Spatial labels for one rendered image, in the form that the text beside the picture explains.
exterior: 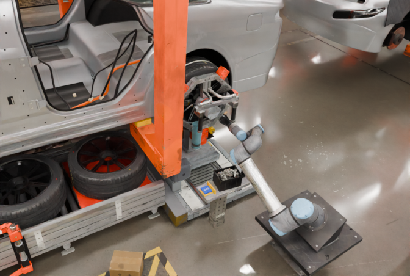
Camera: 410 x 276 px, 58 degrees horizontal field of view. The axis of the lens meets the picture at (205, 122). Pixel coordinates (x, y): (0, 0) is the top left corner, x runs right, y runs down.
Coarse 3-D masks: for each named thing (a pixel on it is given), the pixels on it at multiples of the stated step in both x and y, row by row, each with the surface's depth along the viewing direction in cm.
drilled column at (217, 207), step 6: (222, 198) 305; (210, 204) 316; (216, 204) 307; (222, 204) 309; (210, 210) 319; (216, 210) 310; (222, 210) 315; (210, 216) 322; (216, 216) 314; (222, 216) 320; (210, 222) 326; (216, 222) 320; (222, 222) 325
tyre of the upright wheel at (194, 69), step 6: (186, 60) 322; (192, 60) 322; (186, 66) 316; (192, 66) 315; (198, 66) 315; (204, 66) 316; (210, 66) 319; (216, 66) 330; (186, 72) 311; (192, 72) 310; (198, 72) 314; (204, 72) 318; (210, 72) 321; (186, 78) 310; (204, 120) 350
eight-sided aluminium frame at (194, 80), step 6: (192, 78) 309; (198, 78) 312; (204, 78) 310; (210, 78) 314; (216, 78) 317; (192, 84) 306; (222, 84) 325; (228, 84) 332; (186, 96) 310; (222, 108) 346; (222, 114) 346; (210, 120) 346; (216, 120) 346; (186, 126) 329; (204, 126) 343; (210, 126) 346
